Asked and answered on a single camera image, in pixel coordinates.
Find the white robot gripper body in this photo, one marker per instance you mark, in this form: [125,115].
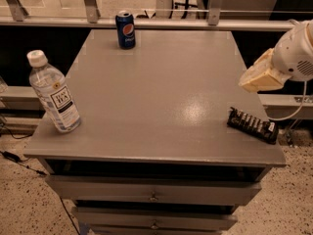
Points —
[290,57]

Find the black rxbar chocolate bar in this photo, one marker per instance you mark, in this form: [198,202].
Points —
[264,130]

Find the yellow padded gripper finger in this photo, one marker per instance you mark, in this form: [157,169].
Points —
[265,60]
[263,78]

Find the grey drawer cabinet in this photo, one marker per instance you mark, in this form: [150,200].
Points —
[157,111]

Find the blue pepsi can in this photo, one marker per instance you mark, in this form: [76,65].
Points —
[125,30]

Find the grey drawer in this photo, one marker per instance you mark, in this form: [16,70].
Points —
[156,191]
[154,219]

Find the top grey drawer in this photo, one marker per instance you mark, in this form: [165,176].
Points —
[156,191]

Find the metal railing frame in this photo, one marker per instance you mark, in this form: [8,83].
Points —
[251,15]

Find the clear water bottle white cap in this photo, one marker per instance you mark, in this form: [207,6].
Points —
[51,88]

